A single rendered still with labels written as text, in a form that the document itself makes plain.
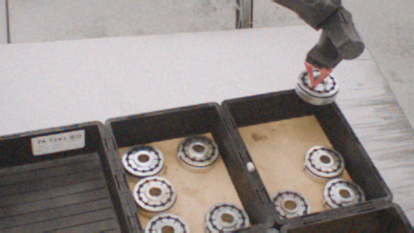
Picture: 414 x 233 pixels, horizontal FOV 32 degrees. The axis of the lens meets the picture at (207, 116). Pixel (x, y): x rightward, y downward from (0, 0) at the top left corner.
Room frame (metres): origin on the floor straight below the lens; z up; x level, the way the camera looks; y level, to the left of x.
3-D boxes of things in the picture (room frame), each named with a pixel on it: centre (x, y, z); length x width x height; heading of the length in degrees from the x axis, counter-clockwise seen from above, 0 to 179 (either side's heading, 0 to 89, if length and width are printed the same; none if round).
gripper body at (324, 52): (1.32, -0.26, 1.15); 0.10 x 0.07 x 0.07; 151
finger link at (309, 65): (1.31, -0.25, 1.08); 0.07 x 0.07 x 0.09; 61
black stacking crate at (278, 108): (1.19, -0.24, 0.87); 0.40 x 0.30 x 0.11; 24
